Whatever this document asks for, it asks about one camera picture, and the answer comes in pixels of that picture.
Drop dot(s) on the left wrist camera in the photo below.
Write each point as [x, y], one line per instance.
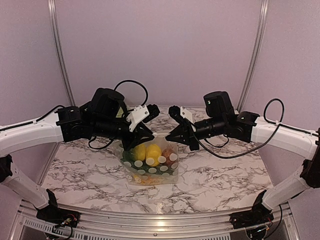
[141, 114]

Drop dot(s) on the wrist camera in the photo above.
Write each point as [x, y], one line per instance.
[141, 114]
[180, 114]

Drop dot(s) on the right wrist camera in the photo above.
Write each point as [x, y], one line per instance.
[180, 114]

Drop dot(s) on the aluminium frame post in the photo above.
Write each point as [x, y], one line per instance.
[258, 42]
[59, 51]

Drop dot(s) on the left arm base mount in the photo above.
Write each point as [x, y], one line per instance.
[59, 216]

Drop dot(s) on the brown fake potato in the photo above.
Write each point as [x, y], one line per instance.
[170, 156]

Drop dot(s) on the yellow fake lemon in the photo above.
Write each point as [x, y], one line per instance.
[139, 152]
[153, 152]

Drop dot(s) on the pale green plastic basket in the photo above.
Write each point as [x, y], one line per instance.
[122, 112]

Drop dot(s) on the right aluminium frame post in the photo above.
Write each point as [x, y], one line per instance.
[258, 42]

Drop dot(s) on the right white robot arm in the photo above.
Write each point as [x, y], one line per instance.
[250, 127]

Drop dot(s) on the front aluminium rail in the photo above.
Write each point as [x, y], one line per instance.
[107, 225]

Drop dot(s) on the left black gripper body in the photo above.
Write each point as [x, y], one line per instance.
[107, 127]

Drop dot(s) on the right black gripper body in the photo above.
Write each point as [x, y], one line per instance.
[218, 126]

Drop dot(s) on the left aluminium frame post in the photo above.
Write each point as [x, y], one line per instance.
[59, 51]

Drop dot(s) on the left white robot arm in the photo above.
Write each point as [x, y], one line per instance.
[106, 116]

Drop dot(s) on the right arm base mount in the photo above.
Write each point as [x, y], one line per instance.
[252, 217]

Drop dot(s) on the clear polka dot zip bag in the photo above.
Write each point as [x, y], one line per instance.
[140, 174]

